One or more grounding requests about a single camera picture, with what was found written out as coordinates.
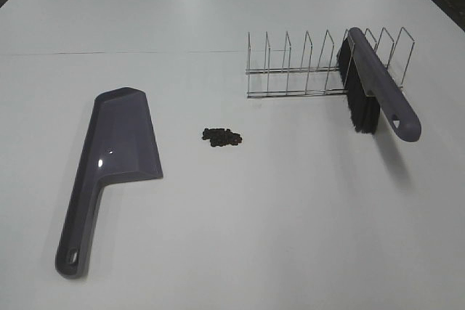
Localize pile of coffee beans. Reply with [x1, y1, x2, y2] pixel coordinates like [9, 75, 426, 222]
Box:
[202, 128, 243, 147]

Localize purple plastic dustpan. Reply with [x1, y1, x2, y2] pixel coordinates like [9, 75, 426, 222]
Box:
[54, 87, 163, 279]

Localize purple brush black bristles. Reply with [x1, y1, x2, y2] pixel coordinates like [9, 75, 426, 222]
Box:
[337, 27, 421, 142]

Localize chrome wire dish rack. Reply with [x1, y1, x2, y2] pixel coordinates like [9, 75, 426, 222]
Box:
[245, 27, 416, 99]

